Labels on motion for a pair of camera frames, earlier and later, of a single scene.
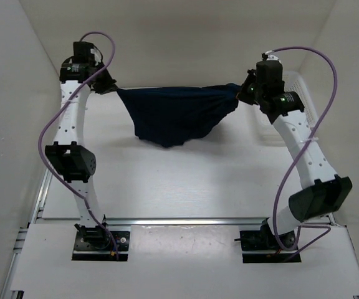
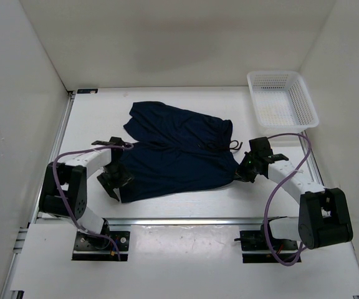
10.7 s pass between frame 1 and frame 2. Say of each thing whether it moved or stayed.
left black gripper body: moved
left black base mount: stayed
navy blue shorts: moved
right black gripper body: moved
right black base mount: stayed
